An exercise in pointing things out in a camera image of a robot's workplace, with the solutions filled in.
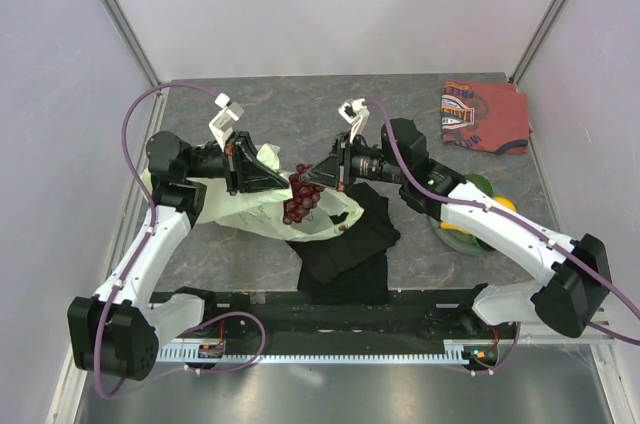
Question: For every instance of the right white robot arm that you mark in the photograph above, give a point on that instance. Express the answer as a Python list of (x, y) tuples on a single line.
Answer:
[(565, 290)]

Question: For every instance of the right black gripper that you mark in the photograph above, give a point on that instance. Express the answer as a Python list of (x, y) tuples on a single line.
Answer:
[(334, 172)]

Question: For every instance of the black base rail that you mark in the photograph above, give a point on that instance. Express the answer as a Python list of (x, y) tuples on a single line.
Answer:
[(436, 315)]

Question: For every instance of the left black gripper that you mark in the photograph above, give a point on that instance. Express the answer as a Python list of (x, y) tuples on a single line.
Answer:
[(246, 167)]

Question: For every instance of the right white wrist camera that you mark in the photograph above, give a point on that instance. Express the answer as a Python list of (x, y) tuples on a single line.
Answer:
[(355, 112)]

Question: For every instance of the light green plastic bag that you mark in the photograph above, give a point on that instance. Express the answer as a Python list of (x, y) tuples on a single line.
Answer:
[(260, 219)]

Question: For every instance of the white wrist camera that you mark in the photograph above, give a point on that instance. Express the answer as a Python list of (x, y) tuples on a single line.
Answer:
[(221, 126), (355, 112)]

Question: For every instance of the red grape bunch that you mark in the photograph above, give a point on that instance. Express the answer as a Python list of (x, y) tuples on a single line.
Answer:
[(305, 196)]

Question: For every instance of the grey-green round plate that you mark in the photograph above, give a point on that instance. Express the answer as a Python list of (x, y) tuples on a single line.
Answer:
[(462, 243)]

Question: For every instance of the yellow lemon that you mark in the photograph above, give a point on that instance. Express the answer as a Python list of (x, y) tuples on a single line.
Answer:
[(499, 199)]

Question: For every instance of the green lime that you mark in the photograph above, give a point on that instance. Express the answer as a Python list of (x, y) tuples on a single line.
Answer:
[(481, 182)]

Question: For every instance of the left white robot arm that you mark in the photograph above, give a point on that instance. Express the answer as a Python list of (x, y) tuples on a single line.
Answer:
[(116, 331)]

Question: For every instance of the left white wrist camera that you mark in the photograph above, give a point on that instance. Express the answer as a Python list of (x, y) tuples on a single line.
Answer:
[(221, 126)]

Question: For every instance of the black folded cloth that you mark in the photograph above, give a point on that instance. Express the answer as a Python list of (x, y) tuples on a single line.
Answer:
[(351, 269)]

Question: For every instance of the red printed t-shirt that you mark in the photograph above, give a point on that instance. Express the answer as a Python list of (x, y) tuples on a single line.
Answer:
[(486, 117)]

